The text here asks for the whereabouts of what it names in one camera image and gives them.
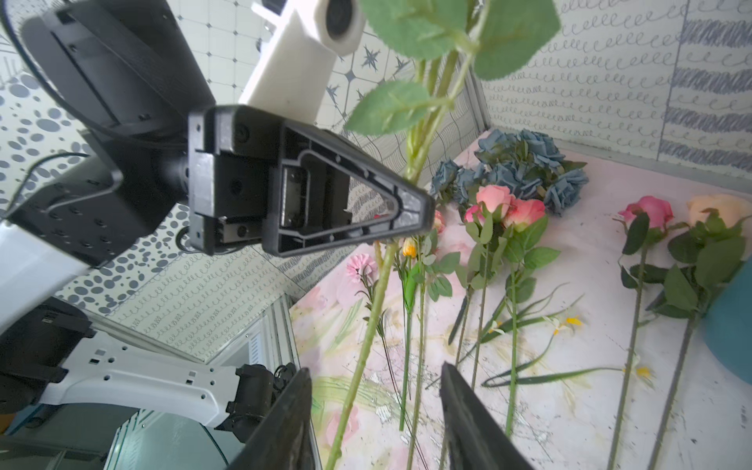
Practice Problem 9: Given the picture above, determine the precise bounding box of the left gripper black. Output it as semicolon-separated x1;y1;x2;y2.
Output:
187;105;435;258

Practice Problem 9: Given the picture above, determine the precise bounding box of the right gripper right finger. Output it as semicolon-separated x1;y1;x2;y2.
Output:
440;362;532;470

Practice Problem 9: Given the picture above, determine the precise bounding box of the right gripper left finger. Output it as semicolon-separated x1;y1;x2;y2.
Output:
227;367;315;469

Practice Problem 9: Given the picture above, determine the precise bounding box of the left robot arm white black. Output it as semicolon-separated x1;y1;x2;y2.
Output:
1;1;435;442

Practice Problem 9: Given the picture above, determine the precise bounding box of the tall blue ceramic vase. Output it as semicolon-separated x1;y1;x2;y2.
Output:
704;258;751;384

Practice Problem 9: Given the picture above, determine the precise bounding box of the light pink carnation stem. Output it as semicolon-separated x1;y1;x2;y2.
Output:
345;251;430;470

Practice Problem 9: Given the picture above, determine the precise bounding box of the small white daisy stem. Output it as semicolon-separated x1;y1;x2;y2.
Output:
478;313;653;389

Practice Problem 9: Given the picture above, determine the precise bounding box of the pink flower bunch on table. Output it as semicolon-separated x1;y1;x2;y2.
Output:
462;185;559;436

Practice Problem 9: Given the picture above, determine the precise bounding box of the blue grey rose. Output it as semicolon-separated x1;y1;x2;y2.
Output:
430;129;589;217

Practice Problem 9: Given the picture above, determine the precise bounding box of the magenta rosebud stem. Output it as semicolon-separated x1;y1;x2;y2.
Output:
606;196;674;470

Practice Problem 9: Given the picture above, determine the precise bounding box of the peach rosebud stem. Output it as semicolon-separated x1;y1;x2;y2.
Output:
647;194;751;469

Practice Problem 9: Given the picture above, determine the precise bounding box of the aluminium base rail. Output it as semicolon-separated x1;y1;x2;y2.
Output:
104;294;300;469

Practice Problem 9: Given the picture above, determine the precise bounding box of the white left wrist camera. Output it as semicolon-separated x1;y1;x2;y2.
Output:
239;0;365;125

